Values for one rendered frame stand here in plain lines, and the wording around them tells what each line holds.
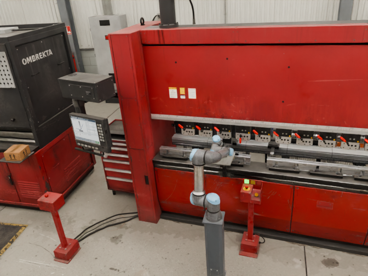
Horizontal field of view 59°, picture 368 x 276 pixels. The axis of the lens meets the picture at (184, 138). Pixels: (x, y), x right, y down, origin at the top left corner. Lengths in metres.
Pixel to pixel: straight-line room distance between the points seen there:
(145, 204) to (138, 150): 0.76
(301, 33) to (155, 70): 1.44
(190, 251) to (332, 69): 2.36
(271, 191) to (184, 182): 0.97
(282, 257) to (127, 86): 2.42
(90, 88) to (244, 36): 1.47
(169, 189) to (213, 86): 1.37
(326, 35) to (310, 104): 0.62
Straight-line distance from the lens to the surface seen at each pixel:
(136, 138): 3.64
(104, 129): 3.20
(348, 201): 3.63
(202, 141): 3.90
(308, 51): 3.11
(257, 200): 3.39
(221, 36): 3.15
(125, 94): 3.47
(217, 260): 3.32
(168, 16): 3.38
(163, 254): 3.87
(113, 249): 4.05
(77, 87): 3.26
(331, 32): 3.07
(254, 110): 3.31
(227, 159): 3.46
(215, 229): 3.05
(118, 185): 4.68
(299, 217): 3.77
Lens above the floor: 2.76
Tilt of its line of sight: 26 degrees down
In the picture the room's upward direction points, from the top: 5 degrees counter-clockwise
